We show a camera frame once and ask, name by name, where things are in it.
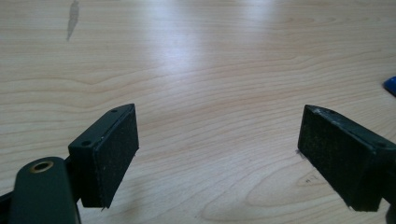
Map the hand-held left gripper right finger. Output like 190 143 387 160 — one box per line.
297 104 396 213

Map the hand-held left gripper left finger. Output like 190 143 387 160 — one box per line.
67 104 140 209

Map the blue stapler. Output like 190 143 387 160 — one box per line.
382 76 396 97

